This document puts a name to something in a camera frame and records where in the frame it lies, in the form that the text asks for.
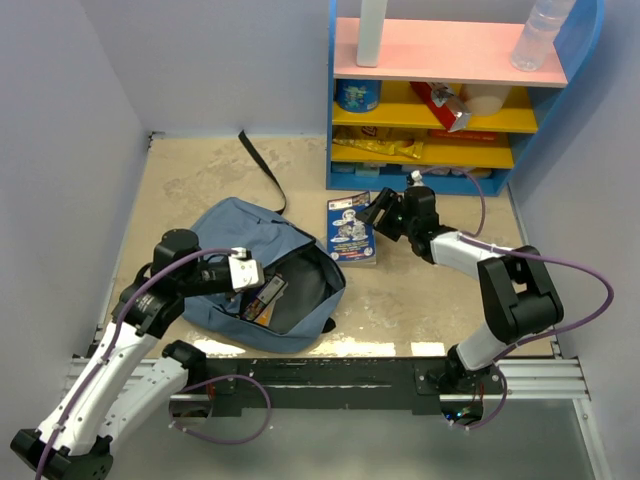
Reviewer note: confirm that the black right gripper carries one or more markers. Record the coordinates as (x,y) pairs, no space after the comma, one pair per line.
(387,200)

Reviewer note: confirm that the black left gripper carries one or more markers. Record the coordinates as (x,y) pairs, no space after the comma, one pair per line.
(225,257)

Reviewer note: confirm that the purple book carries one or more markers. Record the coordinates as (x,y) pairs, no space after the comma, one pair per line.
(268,295)

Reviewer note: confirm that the orange treehouse book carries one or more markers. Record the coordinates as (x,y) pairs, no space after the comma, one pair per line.
(264,318)

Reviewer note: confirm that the blue bottom book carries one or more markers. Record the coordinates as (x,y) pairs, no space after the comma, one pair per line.
(350,241)

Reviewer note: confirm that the blue fabric backpack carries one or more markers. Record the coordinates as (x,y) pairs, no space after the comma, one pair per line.
(316,283)

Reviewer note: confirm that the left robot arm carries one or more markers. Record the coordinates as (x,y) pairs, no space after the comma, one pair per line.
(79,439)

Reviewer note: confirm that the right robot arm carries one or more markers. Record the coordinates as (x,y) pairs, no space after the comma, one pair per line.
(518,296)

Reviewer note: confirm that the yellow chips bag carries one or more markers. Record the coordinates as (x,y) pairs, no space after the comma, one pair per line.
(388,141)

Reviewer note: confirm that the red flat box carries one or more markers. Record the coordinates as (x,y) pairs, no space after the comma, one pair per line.
(464,135)

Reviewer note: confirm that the red silver snack box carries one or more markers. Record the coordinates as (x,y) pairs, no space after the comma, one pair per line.
(444,104)

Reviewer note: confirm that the blue wooden shelf unit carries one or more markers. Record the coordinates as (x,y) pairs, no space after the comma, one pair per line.
(455,53)

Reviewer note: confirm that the blue snack can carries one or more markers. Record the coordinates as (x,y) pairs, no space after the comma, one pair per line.
(358,95)

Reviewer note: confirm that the white round container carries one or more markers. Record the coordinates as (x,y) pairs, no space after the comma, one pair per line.
(484,100)

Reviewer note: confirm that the white tall bottle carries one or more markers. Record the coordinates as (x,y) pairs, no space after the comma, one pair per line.
(370,30)

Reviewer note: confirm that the clear plastic water bottle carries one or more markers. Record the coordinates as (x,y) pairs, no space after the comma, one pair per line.
(542,27)

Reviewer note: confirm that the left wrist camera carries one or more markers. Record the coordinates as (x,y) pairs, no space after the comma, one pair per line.
(245,273)

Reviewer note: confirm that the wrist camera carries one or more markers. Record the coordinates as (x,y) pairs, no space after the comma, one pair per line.
(245,273)
(415,179)

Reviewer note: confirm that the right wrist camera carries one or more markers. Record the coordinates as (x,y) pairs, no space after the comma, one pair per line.
(415,179)

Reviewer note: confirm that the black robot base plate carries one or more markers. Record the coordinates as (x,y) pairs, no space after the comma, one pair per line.
(418,385)

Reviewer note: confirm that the aluminium rail frame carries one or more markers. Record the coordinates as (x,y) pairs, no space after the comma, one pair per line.
(527,378)

